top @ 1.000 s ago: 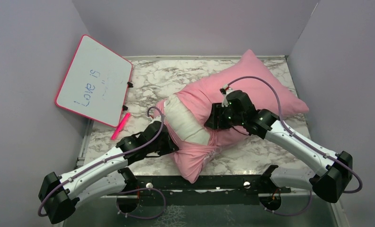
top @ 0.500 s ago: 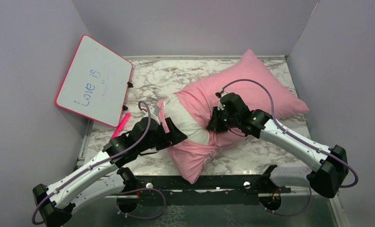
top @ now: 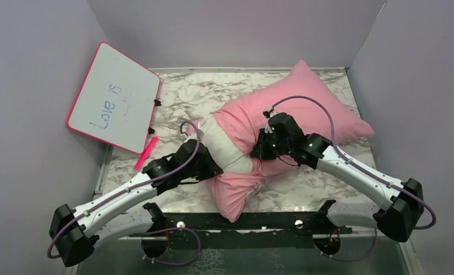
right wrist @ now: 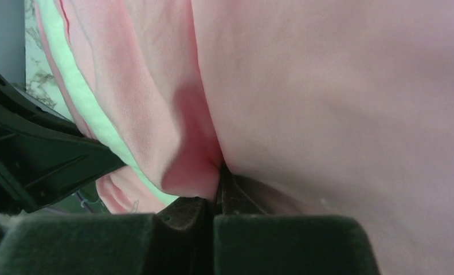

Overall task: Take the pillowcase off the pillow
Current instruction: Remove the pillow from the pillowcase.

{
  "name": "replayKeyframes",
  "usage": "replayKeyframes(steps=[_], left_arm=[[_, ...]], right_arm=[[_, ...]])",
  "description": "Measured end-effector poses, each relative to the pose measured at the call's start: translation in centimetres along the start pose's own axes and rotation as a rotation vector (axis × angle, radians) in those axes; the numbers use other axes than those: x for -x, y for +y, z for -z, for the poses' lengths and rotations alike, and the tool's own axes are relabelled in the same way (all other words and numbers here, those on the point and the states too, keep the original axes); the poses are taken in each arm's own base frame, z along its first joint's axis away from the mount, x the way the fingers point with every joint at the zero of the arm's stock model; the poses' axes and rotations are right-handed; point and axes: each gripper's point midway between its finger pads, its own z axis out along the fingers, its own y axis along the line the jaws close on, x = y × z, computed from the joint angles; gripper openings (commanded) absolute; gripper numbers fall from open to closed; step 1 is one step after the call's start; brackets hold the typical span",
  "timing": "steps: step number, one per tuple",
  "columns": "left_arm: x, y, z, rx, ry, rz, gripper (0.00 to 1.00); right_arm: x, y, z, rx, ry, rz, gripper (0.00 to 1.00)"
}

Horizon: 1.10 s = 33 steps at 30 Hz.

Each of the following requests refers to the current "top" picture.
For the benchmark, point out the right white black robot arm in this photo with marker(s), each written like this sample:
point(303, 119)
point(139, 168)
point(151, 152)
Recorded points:
point(396, 205)

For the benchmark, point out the white pillow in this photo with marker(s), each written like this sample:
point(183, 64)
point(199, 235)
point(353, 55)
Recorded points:
point(223, 151)

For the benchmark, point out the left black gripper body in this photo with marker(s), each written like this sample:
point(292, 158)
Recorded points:
point(204, 169)

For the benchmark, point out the pink framed whiteboard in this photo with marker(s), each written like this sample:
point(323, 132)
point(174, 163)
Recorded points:
point(116, 101)

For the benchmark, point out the black mounting rail base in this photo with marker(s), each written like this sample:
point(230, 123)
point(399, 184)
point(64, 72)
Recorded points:
point(190, 231)

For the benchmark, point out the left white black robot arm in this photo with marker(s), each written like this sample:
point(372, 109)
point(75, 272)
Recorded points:
point(77, 231)

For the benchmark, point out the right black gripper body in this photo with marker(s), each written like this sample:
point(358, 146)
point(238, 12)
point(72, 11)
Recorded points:
point(270, 148)

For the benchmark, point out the pink floral pillowcase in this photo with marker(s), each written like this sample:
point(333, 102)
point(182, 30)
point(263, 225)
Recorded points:
point(250, 137)

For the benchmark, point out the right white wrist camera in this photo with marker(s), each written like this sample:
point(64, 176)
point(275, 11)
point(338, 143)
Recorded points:
point(269, 129)

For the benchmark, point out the pink marker pen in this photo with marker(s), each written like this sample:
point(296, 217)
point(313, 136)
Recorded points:
point(145, 154)

